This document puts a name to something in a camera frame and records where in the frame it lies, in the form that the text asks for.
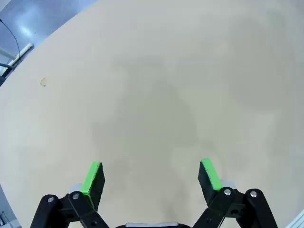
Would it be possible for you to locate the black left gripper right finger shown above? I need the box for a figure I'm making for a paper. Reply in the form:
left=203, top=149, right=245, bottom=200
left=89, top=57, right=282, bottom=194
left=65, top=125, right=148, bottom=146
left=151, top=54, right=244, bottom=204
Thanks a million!
left=191, top=158, right=278, bottom=228

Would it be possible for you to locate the white aluminium rail frame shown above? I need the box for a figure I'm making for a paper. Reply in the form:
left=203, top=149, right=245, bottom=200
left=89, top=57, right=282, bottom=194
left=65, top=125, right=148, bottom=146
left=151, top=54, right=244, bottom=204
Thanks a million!
left=285, top=209, right=304, bottom=228

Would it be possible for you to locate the black floor cable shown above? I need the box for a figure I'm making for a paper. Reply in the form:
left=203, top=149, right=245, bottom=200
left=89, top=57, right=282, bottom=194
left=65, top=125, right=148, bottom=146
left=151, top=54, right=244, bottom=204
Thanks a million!
left=0, top=18, right=20, bottom=57

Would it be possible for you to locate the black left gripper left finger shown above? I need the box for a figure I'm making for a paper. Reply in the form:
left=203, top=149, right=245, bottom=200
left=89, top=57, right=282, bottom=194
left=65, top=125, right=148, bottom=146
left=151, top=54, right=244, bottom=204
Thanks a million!
left=29, top=161, right=110, bottom=228

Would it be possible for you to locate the white power strip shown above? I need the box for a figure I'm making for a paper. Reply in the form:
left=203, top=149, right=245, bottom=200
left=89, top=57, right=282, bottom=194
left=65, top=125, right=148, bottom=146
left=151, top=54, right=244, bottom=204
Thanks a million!
left=13, top=42, right=34, bottom=66

